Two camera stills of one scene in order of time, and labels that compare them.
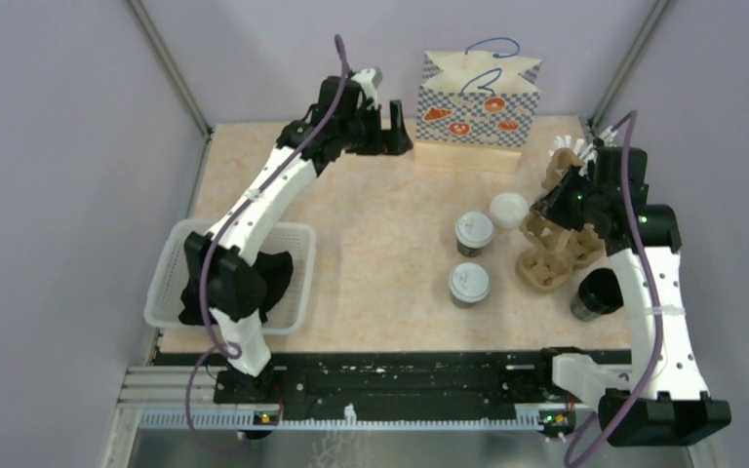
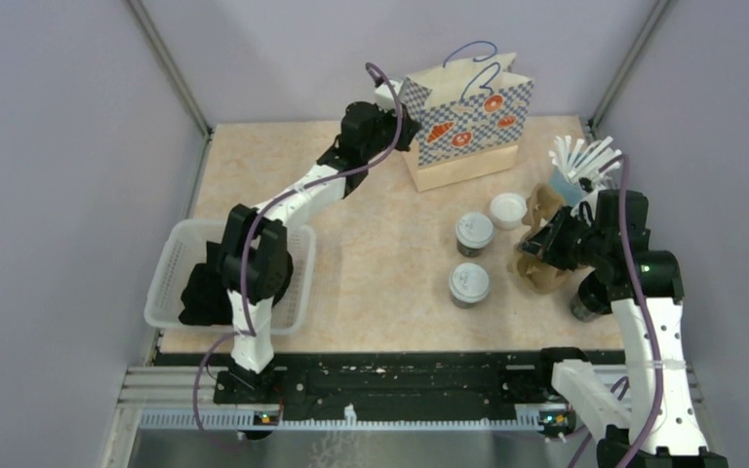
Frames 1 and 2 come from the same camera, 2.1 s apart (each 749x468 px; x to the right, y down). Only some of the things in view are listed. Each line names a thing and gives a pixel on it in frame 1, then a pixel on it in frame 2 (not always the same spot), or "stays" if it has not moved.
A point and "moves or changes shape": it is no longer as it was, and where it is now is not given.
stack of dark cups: x=599 y=292 stays
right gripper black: x=551 y=207 -> x=544 y=244
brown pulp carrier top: x=560 y=162 -> x=533 y=272
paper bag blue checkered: x=475 y=111 moves or changes shape
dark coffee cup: x=468 y=251 stays
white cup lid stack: x=508 y=211 stays
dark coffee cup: x=461 y=303 stays
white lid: x=469 y=283 stays
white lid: x=474 y=229 stays
